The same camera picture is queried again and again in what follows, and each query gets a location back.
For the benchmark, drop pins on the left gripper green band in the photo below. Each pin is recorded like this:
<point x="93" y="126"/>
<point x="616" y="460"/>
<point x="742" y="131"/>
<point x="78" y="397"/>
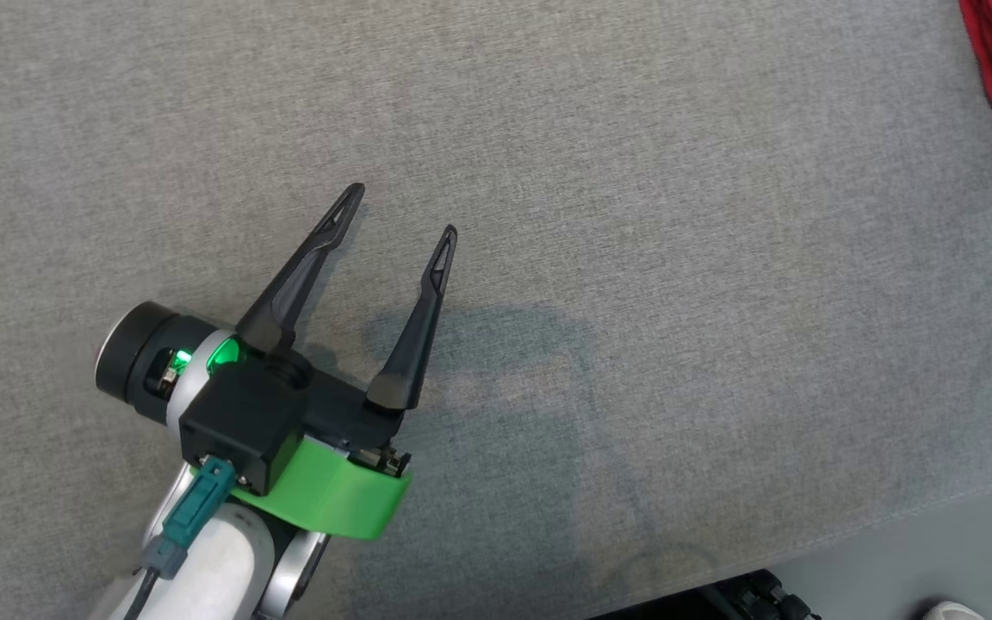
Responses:
<point x="332" y="495"/>

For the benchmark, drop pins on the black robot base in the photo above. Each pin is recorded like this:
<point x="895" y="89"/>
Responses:
<point x="746" y="598"/>

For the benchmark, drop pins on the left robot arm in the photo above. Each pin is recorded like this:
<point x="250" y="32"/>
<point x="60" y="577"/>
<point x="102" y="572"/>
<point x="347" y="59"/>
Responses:
<point x="229" y="560"/>

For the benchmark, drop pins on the grey fabric sofa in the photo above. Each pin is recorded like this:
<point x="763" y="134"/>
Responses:
<point x="634" y="258"/>

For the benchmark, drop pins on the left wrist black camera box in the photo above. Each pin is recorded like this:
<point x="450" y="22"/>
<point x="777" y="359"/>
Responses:
<point x="242" y="422"/>

